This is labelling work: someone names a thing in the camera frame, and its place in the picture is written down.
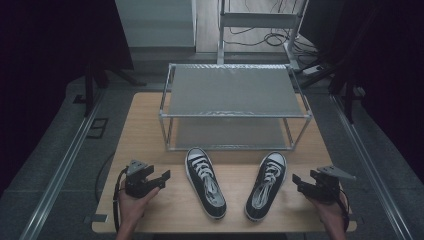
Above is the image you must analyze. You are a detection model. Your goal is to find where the white cabinet panel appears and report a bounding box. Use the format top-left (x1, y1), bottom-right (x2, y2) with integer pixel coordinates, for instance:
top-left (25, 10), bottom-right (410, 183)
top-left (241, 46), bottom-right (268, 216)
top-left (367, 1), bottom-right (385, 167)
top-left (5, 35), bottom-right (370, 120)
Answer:
top-left (114, 0), bottom-right (198, 50)

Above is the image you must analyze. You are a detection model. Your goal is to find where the white power strip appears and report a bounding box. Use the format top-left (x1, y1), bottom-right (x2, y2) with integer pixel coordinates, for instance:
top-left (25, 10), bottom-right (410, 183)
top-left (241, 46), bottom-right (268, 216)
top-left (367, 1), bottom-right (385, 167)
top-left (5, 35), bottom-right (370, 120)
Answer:
top-left (301, 64), bottom-right (324, 76)

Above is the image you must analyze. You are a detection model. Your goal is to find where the grey two-tier shoe rack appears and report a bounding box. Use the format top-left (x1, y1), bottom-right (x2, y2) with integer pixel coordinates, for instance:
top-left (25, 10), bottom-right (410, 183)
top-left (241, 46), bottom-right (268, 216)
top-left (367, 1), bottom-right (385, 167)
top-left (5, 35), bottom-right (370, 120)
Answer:
top-left (158, 62), bottom-right (314, 153)

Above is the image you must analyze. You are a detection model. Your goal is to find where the thin black floor cable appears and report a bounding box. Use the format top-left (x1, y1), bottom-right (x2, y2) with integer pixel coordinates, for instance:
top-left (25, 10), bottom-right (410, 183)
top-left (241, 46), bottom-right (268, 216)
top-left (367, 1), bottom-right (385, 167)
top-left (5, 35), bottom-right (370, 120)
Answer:
top-left (94, 152), bottom-right (116, 205)

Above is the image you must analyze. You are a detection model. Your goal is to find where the black floor frame plate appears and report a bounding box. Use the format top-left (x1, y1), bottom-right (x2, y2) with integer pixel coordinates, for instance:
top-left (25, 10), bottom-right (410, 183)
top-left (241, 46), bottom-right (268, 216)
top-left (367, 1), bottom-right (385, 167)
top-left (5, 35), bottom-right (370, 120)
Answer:
top-left (86, 117), bottom-right (110, 140)

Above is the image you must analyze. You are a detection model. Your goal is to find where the person's right hand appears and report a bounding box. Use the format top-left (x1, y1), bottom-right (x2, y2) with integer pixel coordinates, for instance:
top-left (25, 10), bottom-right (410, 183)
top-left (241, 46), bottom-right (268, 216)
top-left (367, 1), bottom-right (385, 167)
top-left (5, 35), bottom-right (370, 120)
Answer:
top-left (306, 192), bottom-right (350, 231)

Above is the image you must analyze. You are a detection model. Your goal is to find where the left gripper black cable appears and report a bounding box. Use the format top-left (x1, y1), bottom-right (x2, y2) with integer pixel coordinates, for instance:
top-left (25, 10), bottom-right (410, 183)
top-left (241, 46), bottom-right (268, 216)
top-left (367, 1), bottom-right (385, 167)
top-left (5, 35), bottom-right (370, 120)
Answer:
top-left (112, 167), bottom-right (130, 234)

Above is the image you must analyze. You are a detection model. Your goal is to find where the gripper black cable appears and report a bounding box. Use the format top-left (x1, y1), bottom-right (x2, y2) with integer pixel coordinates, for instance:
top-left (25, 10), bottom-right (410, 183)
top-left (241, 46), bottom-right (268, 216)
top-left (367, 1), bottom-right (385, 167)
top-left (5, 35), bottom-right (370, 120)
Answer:
top-left (335, 188), bottom-right (352, 232)
top-left (112, 167), bottom-right (130, 234)

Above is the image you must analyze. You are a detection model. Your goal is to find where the black tripod stand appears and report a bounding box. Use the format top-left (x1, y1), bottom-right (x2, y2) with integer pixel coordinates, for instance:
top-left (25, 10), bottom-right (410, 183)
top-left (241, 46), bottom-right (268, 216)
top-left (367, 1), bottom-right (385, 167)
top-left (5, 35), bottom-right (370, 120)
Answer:
top-left (299, 54), bottom-right (368, 125)
top-left (82, 59), bottom-right (148, 118)

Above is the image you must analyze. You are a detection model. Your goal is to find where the tangle of black floor cables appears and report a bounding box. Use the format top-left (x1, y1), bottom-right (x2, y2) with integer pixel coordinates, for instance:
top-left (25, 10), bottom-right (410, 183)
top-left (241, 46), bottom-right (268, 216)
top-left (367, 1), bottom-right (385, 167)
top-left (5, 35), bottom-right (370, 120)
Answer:
top-left (222, 0), bottom-right (319, 57)

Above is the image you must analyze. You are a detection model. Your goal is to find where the white metal stand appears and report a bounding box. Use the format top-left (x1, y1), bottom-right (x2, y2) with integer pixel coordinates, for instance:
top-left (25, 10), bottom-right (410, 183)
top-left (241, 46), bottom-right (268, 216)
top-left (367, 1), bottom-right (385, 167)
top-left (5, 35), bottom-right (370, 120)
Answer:
top-left (216, 0), bottom-right (310, 67)

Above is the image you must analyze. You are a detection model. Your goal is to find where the black canvas sneaker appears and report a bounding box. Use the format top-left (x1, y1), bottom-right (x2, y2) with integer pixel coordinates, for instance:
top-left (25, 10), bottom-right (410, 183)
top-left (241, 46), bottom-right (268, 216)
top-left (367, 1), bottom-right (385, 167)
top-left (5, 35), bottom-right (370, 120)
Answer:
top-left (184, 147), bottom-right (228, 221)
top-left (244, 151), bottom-right (288, 223)

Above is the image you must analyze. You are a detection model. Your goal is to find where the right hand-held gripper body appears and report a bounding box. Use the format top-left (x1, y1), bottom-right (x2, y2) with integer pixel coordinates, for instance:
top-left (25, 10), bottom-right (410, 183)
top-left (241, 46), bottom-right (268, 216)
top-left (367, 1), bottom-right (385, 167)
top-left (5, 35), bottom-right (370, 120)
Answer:
top-left (309, 165), bottom-right (357, 203)

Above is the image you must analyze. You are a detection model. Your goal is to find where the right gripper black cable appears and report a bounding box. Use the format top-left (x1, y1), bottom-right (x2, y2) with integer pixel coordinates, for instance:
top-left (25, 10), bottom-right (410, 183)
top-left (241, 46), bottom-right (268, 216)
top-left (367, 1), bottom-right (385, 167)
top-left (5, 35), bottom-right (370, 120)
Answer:
top-left (335, 188), bottom-right (352, 232)

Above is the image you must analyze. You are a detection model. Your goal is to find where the grey metal floor rail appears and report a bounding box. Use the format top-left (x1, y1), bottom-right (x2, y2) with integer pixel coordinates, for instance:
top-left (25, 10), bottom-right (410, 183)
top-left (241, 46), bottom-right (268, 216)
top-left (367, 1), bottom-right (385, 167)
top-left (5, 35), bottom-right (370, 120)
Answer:
top-left (329, 94), bottom-right (415, 240)
top-left (19, 89), bottom-right (105, 240)

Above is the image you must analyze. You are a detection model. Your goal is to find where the person's left hand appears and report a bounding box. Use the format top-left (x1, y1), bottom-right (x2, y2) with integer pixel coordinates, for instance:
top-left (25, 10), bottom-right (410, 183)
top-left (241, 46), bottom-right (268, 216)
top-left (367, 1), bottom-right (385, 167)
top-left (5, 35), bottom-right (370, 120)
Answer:
top-left (118, 186), bottom-right (161, 231)

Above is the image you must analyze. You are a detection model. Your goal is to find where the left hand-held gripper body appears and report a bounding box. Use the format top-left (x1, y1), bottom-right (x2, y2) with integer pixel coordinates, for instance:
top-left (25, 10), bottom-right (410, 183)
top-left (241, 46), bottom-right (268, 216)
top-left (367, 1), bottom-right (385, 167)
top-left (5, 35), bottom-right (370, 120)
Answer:
top-left (124, 159), bottom-right (162, 199)

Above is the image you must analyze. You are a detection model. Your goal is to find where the dark curtain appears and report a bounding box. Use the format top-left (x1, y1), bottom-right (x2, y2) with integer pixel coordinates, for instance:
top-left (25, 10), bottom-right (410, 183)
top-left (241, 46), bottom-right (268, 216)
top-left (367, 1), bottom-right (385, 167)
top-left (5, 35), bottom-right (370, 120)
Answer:
top-left (0, 0), bottom-right (135, 196)
top-left (299, 0), bottom-right (424, 184)

